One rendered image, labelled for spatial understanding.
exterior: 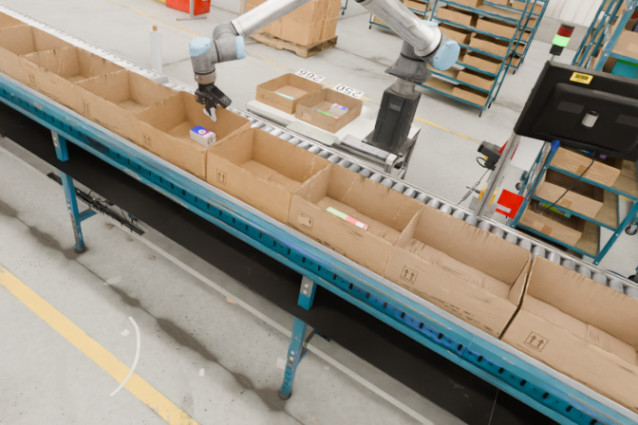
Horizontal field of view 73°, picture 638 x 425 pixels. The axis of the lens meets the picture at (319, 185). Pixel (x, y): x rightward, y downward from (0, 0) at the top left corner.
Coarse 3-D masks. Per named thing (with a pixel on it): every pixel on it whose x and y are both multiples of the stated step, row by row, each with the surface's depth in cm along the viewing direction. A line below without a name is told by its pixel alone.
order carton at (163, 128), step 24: (192, 96) 194; (144, 120) 184; (168, 120) 196; (192, 120) 204; (216, 120) 194; (240, 120) 186; (144, 144) 182; (168, 144) 172; (192, 144) 193; (216, 144) 168; (192, 168) 172
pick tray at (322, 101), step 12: (312, 96) 277; (324, 96) 292; (336, 96) 289; (348, 96) 285; (300, 108) 262; (324, 108) 284; (348, 108) 289; (360, 108) 280; (312, 120) 261; (324, 120) 257; (336, 120) 253; (348, 120) 271; (336, 132) 260
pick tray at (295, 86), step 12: (264, 84) 281; (276, 84) 294; (288, 84) 307; (300, 84) 302; (312, 84) 297; (264, 96) 274; (276, 96) 269; (300, 96) 293; (276, 108) 273; (288, 108) 268
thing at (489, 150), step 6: (480, 144) 200; (486, 144) 199; (492, 144) 201; (480, 150) 200; (486, 150) 199; (492, 150) 198; (498, 150) 197; (486, 156) 200; (492, 156) 199; (498, 156) 197; (486, 162) 203; (492, 162) 201
